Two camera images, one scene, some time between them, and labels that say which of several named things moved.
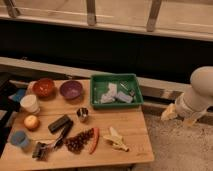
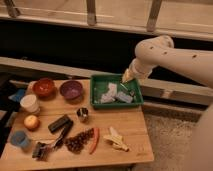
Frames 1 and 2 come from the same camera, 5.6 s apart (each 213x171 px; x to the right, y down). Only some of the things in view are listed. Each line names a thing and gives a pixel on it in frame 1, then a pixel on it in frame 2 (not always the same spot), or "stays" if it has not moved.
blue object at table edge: (18, 95) stays
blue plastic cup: (19, 138) stays
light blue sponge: (124, 97) stays
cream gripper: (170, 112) -> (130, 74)
